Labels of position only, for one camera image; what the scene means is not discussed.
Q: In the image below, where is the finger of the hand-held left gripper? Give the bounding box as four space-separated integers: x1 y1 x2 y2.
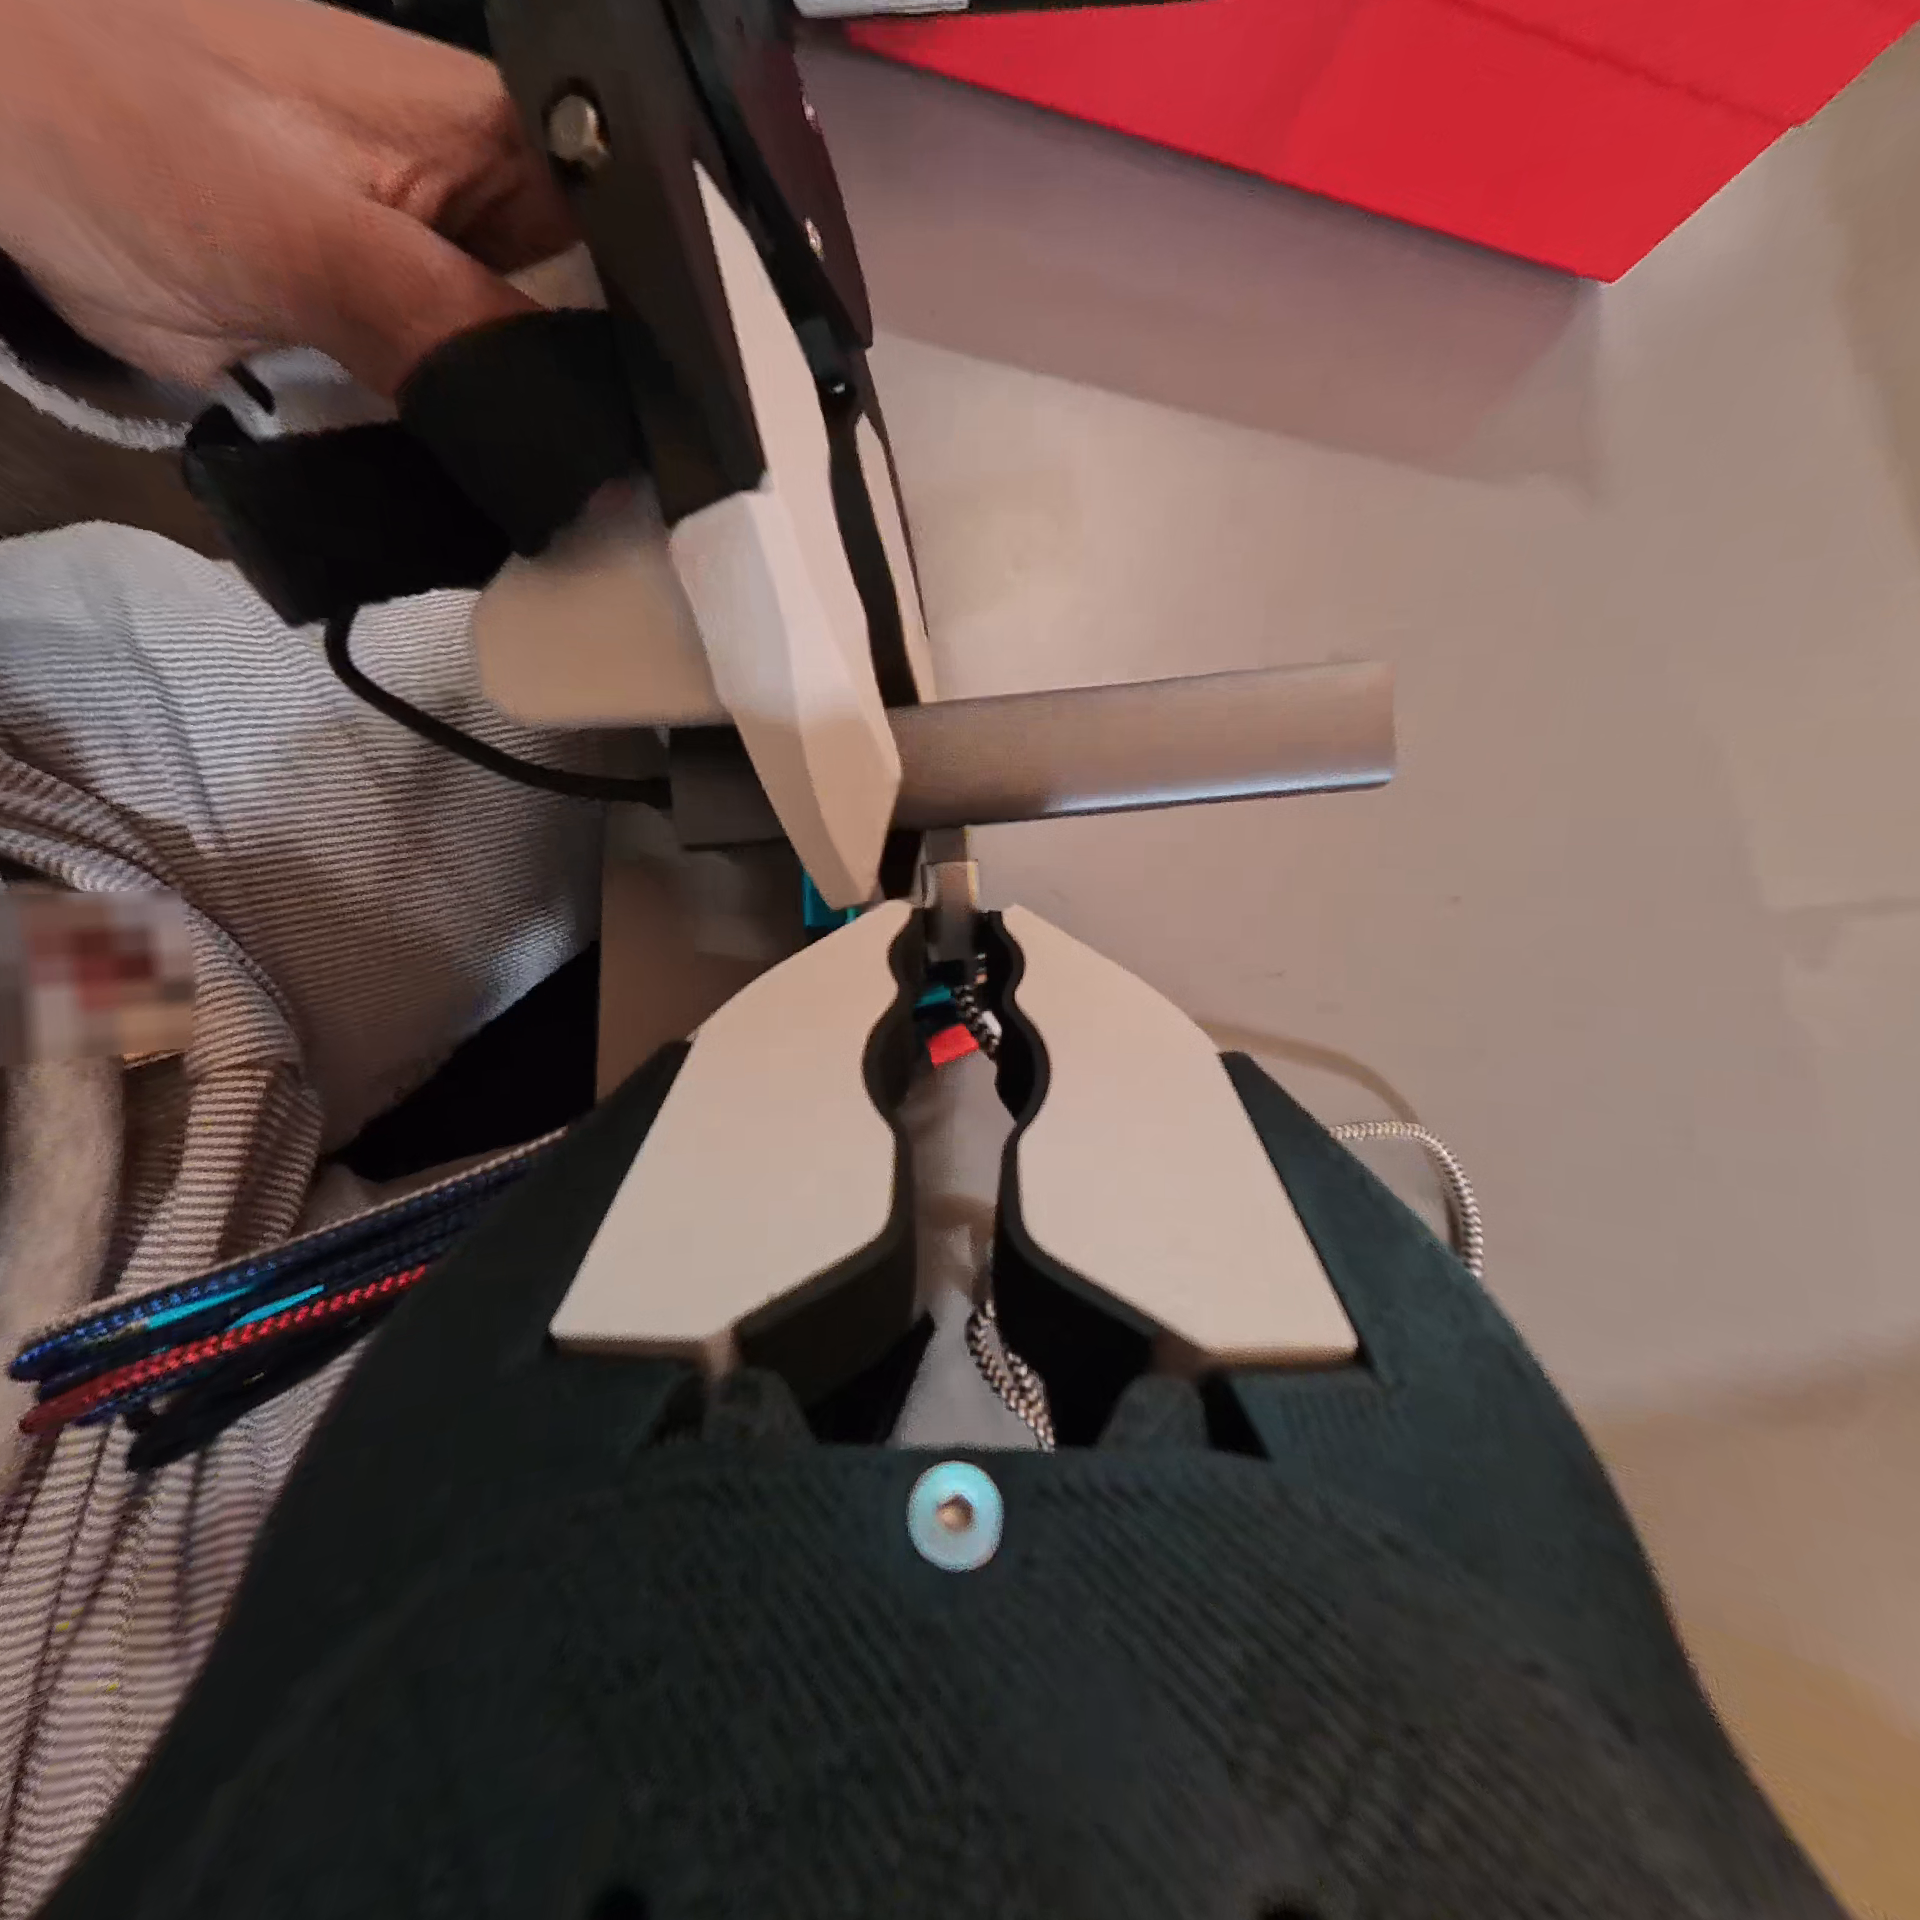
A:
666 160 909 918
825 337 950 715

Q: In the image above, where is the white braided USB cable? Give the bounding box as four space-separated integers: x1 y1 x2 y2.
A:
918 831 1494 1451

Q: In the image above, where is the red braided cable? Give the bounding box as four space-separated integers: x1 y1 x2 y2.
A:
21 1257 435 1437

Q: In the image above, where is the black hub cable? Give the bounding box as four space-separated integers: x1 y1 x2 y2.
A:
322 602 674 803

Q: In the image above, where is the grey striped shirt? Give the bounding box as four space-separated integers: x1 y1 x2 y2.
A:
0 526 617 1920

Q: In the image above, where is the black braided cable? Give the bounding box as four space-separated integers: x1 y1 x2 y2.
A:
120 1303 376 1469

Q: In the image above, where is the blue braided cable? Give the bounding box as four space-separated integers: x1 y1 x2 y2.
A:
4 1134 570 1383

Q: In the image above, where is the person's left hand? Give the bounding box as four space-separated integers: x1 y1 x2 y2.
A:
0 0 581 394

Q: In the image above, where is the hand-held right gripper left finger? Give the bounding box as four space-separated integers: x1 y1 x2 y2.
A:
552 895 924 1403

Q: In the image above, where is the red board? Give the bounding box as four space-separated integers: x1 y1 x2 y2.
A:
791 0 1844 484

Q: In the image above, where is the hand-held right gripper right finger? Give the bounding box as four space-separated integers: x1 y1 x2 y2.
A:
981 904 1365 1411

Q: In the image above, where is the grey USB hub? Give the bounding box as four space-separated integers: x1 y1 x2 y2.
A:
666 657 1403 855

